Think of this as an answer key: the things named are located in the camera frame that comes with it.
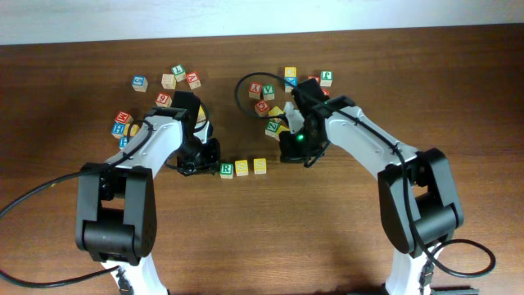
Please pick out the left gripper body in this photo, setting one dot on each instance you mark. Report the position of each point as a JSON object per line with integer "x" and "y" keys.
{"x": 198, "y": 156}

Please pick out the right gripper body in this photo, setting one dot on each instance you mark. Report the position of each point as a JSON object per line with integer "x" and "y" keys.
{"x": 302, "y": 144}

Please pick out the green R block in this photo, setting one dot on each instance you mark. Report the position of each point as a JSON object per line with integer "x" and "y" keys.
{"x": 226, "y": 170}

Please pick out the yellow S block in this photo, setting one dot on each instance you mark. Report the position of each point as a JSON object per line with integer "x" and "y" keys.
{"x": 241, "y": 168}

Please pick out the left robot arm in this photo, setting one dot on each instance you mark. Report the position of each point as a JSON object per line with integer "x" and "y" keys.
{"x": 116, "y": 209}

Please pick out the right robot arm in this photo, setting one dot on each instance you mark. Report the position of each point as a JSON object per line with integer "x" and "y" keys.
{"x": 419, "y": 204}

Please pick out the green Z block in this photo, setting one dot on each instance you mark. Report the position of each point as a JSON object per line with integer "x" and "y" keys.
{"x": 272, "y": 128}

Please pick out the yellow block tilted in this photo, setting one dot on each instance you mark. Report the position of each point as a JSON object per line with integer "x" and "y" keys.
{"x": 201, "y": 115}

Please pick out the red Q block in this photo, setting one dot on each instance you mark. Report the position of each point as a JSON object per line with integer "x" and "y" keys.
{"x": 262, "y": 108}

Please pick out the green V block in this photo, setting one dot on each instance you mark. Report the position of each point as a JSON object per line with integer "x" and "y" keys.
{"x": 268, "y": 92}

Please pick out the blue X block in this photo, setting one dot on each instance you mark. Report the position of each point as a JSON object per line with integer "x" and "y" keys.
{"x": 290, "y": 83}

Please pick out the red 6 block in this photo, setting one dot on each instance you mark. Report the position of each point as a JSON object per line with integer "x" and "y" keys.
{"x": 163, "y": 100}

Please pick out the yellow O block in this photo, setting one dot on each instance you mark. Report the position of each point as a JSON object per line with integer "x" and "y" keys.
{"x": 131, "y": 130}

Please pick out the red I block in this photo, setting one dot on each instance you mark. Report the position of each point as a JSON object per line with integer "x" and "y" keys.
{"x": 314, "y": 77}

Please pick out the blue H block lower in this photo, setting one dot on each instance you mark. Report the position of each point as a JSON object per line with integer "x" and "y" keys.
{"x": 122, "y": 143}

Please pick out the blue h block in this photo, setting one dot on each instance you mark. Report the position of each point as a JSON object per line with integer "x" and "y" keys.
{"x": 122, "y": 143}
{"x": 118, "y": 129}

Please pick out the yellow top block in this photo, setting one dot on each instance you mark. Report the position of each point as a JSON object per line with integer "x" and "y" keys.
{"x": 290, "y": 71}

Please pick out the red Y block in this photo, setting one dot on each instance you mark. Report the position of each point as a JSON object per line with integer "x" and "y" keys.
{"x": 255, "y": 90}

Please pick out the red A block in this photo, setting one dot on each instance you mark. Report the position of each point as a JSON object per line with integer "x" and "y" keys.
{"x": 193, "y": 80}

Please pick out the plain wooden block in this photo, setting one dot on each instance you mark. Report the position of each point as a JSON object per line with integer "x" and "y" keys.
{"x": 168, "y": 81}

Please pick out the blue H block upper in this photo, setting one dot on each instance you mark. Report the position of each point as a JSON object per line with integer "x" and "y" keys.
{"x": 118, "y": 129}

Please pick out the red M block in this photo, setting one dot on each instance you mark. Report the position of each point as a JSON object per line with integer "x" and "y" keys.
{"x": 123, "y": 117}

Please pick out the green T block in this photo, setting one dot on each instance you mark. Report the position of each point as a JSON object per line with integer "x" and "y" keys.
{"x": 179, "y": 73}

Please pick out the blue 5 block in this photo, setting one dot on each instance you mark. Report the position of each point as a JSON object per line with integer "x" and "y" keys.
{"x": 139, "y": 83}

